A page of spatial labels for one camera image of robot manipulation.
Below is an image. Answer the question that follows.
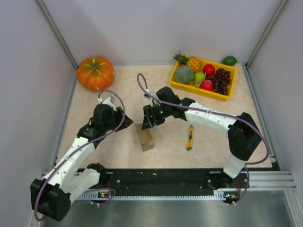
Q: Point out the red apple at front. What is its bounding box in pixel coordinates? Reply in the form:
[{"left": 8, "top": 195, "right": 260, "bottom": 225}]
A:
[{"left": 199, "top": 79, "right": 214, "bottom": 91}]

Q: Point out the red apple at back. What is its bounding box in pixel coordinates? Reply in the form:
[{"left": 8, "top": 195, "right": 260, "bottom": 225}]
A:
[{"left": 202, "top": 64, "right": 215, "bottom": 77}]

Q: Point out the orange pumpkin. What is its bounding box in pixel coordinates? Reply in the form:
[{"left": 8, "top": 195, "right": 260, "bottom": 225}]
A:
[{"left": 76, "top": 56, "right": 115, "bottom": 91}]

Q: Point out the green lime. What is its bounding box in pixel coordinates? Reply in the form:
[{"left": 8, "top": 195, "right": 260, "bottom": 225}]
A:
[{"left": 222, "top": 56, "right": 238, "bottom": 66}]

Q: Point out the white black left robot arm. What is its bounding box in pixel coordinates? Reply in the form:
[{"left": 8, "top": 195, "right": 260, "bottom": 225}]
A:
[{"left": 30, "top": 101, "right": 133, "bottom": 221}]

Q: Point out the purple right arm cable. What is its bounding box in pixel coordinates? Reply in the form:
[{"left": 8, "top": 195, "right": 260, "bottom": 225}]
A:
[{"left": 137, "top": 73, "right": 271, "bottom": 205}]

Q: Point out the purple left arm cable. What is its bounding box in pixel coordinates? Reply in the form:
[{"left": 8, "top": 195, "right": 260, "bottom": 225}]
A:
[{"left": 34, "top": 90, "right": 126, "bottom": 222}]

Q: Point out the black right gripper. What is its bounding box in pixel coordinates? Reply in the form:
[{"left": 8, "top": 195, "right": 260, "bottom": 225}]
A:
[{"left": 142, "top": 104, "right": 172, "bottom": 131}]

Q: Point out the dark purple grape bunch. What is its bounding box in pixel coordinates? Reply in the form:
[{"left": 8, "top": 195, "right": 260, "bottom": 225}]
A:
[{"left": 206, "top": 68, "right": 231, "bottom": 96}]

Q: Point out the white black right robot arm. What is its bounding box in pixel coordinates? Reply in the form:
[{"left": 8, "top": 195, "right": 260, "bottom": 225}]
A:
[{"left": 141, "top": 87, "right": 261, "bottom": 187}]

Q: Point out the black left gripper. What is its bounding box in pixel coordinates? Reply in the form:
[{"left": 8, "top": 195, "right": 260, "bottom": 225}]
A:
[{"left": 104, "top": 106, "right": 133, "bottom": 132}]

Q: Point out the red apple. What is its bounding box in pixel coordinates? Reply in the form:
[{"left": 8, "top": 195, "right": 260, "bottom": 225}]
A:
[
  {"left": 202, "top": 64, "right": 215, "bottom": 77},
  {"left": 199, "top": 79, "right": 214, "bottom": 91}
]

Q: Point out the grey slotted cable duct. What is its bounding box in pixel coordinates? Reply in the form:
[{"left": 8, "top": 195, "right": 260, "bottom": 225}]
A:
[{"left": 75, "top": 188, "right": 240, "bottom": 201}]

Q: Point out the brown cardboard express box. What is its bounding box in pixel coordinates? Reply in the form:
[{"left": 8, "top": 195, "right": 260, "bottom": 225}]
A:
[{"left": 135, "top": 123, "right": 154, "bottom": 152}]

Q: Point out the green netted melon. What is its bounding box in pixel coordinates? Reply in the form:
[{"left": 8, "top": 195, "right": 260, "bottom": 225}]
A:
[{"left": 174, "top": 66, "right": 195, "bottom": 85}]

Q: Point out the yellow utility knife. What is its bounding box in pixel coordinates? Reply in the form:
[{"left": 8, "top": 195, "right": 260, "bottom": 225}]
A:
[{"left": 186, "top": 125, "right": 194, "bottom": 151}]

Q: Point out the small pineapple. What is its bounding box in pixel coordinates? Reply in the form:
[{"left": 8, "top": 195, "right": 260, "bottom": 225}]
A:
[{"left": 173, "top": 51, "right": 202, "bottom": 73}]

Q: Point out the green pear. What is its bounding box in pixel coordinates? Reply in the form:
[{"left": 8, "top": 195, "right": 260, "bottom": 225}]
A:
[{"left": 194, "top": 72, "right": 205, "bottom": 88}]

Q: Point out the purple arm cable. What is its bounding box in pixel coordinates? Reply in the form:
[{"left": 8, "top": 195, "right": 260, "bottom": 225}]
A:
[
  {"left": 137, "top": 73, "right": 271, "bottom": 205},
  {"left": 34, "top": 90, "right": 126, "bottom": 222}
]

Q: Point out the yellow plastic tray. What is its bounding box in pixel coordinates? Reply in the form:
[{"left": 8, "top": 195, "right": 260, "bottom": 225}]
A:
[{"left": 169, "top": 59, "right": 237, "bottom": 101}]

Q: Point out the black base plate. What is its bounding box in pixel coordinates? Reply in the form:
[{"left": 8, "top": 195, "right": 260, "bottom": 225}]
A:
[{"left": 94, "top": 168, "right": 248, "bottom": 196}]

